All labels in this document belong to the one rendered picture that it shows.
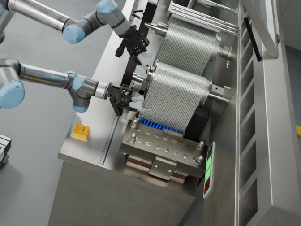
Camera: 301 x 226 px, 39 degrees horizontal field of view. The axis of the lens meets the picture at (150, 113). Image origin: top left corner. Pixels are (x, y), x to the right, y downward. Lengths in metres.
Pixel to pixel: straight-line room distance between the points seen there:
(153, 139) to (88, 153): 0.30
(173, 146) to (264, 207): 0.92
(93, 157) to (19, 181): 1.06
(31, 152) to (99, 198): 1.08
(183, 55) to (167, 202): 0.71
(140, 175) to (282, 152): 0.90
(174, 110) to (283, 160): 0.87
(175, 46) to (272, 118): 0.85
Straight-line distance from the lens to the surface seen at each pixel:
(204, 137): 2.12
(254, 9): 1.55
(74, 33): 1.76
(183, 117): 2.02
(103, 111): 2.22
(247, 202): 1.36
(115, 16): 1.82
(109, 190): 2.09
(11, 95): 1.80
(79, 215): 2.32
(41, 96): 3.53
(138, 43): 1.85
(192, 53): 2.09
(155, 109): 2.01
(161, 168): 1.97
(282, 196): 1.16
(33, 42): 4.05
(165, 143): 1.99
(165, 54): 2.11
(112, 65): 2.52
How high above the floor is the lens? 2.42
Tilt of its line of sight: 42 degrees down
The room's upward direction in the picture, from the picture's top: 22 degrees clockwise
